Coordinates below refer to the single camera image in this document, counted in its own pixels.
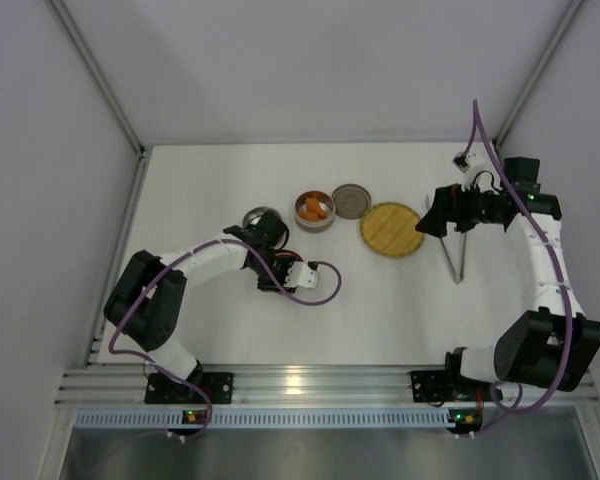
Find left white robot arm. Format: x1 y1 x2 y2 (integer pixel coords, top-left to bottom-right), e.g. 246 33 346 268
104 209 318 386

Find brown-banded metal tin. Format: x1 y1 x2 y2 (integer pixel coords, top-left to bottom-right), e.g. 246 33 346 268
293 190 336 233

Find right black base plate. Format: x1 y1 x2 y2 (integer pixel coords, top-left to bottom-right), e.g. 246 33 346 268
409 370 492 406

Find round bamboo plate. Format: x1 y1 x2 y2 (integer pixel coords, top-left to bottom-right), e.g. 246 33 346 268
359 202 425 258

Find metal tongs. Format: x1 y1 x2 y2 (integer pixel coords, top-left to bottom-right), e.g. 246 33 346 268
423 193 469 286

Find aluminium mounting rail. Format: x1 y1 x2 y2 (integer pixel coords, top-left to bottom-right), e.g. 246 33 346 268
54 363 600 409

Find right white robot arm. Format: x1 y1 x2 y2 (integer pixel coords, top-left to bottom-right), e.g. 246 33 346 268
416 154 600 392

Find brown round lid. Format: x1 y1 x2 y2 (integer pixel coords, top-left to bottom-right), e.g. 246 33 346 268
331 183 372 220

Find slotted cable duct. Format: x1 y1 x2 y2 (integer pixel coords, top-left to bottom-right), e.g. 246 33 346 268
74 407 481 430

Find orange fried food piece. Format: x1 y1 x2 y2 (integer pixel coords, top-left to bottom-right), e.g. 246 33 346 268
298 210 321 222

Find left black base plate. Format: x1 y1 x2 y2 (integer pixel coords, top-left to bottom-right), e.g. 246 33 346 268
144 372 234 405

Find red-banded metal tin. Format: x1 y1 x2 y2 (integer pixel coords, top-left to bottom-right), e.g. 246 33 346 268
242 206 275 228

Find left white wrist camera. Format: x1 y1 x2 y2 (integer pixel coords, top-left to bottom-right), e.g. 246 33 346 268
285 261 320 290

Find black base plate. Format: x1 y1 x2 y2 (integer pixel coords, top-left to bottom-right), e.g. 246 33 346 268
144 372 234 405
409 370 492 406

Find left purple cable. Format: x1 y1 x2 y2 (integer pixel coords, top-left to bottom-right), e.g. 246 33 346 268
108 238 343 441

